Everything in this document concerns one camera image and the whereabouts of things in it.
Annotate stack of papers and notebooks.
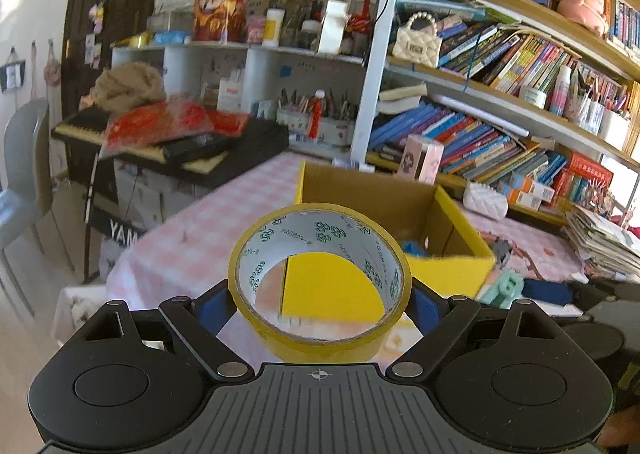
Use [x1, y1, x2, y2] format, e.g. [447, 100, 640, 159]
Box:
[562, 206, 639, 282]

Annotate red dictionary book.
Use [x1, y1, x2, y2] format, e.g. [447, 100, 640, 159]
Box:
[567, 152, 614, 188]

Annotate white quilted pouch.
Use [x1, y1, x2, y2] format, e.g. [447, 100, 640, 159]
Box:
[462, 182, 509, 221]

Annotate orange white box lower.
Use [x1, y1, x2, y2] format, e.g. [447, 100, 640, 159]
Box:
[499, 185, 541, 211]

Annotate black electronic keyboard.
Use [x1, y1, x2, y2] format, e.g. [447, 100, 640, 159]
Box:
[51, 108, 288, 190]

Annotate blue object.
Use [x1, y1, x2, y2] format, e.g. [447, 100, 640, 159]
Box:
[401, 241, 428, 257]

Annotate pink cartoon cylinder cup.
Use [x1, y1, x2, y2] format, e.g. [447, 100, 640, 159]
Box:
[396, 135, 444, 185]

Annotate white pen holder box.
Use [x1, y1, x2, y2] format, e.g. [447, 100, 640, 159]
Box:
[598, 110, 629, 151]

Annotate yellow tape roll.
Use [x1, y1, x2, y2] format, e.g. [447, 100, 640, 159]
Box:
[228, 203, 412, 363]

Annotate orange white box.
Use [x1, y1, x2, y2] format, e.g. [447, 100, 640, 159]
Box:
[510, 174, 555, 202]
[499, 185, 541, 211]

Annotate beige cloth bundle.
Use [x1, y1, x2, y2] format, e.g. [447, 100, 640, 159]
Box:
[88, 62, 166, 115]

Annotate grey chair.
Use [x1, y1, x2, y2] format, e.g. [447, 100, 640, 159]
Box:
[0, 98, 76, 320]

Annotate orange white box upper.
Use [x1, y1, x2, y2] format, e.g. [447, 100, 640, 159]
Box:
[510, 174, 555, 202]

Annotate cream quilted pearl handbag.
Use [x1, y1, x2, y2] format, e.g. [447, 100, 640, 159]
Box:
[392, 11, 442, 69]

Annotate pink plush on shelf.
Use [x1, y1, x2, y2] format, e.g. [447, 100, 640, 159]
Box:
[556, 0, 608, 37]

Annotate white milk carton box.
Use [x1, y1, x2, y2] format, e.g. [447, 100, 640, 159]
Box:
[317, 0, 348, 55]

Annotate red packaged decorations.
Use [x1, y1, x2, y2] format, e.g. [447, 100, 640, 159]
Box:
[100, 100, 252, 156]

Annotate yellow cardboard box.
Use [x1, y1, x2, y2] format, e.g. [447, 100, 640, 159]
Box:
[281, 162, 496, 323]

